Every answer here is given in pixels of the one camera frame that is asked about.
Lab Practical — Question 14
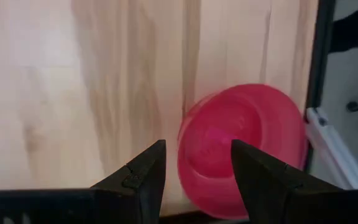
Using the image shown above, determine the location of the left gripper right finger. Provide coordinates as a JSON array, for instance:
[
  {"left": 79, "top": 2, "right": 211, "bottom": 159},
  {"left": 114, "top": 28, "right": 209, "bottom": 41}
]
[{"left": 231, "top": 139, "right": 358, "bottom": 224}]

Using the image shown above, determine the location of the black panel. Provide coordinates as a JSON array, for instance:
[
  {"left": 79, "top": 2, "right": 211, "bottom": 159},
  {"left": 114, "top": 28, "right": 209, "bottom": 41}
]
[{"left": 329, "top": 2, "right": 358, "bottom": 54}]

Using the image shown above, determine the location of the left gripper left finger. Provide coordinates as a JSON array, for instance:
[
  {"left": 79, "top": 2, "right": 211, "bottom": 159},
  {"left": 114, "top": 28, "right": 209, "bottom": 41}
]
[{"left": 0, "top": 139, "right": 167, "bottom": 224}]

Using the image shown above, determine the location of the silver aluminium bar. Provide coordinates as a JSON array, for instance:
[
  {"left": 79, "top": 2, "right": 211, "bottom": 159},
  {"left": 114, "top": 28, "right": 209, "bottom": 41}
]
[{"left": 305, "top": 107, "right": 358, "bottom": 190}]

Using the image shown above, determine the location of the pink translucent plastic bowl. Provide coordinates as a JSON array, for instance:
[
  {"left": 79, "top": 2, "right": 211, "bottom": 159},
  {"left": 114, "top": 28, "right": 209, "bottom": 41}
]
[{"left": 177, "top": 83, "right": 309, "bottom": 220}]

